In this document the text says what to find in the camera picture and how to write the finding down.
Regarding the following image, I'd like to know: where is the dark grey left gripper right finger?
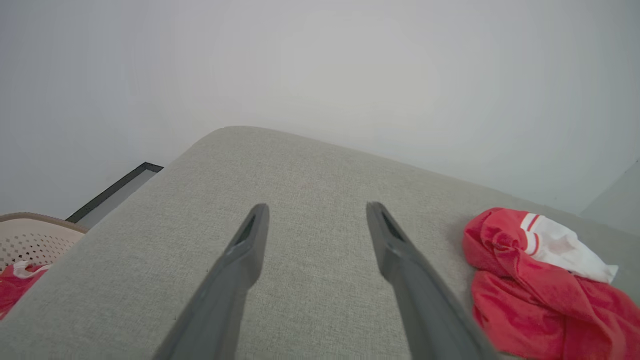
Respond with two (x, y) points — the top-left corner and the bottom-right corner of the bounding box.
(365, 201), (501, 360)

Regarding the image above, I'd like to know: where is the red garment with white trim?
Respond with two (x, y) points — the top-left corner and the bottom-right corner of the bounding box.
(0, 261), (51, 321)

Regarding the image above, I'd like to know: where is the grey fabric sofa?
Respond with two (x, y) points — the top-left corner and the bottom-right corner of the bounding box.
(0, 125), (640, 360)

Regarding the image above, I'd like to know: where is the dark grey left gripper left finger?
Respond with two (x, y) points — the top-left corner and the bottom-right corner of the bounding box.
(152, 202), (271, 360)

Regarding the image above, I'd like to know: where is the beige perforated laundry basket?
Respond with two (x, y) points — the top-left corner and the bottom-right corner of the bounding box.
(0, 212), (90, 273)

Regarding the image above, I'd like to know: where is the red shirt with white sleeves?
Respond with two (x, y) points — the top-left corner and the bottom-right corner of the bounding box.
(462, 207), (640, 360)

